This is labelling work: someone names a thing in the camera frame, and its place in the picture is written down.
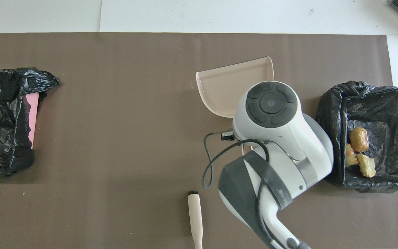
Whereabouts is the pale pink dustpan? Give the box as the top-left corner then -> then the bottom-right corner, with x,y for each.
196,56 -> 275,153

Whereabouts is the beige hand brush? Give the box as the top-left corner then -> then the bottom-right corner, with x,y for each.
188,190 -> 203,249

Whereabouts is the toy croissant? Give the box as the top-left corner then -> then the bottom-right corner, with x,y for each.
345,143 -> 359,167

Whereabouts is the brown toy bread nugget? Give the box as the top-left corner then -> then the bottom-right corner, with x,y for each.
349,127 -> 370,153

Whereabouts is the pale yellow lump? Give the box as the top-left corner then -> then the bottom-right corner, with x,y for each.
356,154 -> 376,178

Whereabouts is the black bag lined box bin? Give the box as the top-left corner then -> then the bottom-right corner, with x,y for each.
316,81 -> 398,193

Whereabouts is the pink plastic bin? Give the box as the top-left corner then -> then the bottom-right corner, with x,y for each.
26,93 -> 40,150

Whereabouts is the brown paper table mat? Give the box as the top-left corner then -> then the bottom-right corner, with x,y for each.
0,33 -> 398,249

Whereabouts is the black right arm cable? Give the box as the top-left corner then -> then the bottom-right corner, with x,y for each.
203,131 -> 270,190

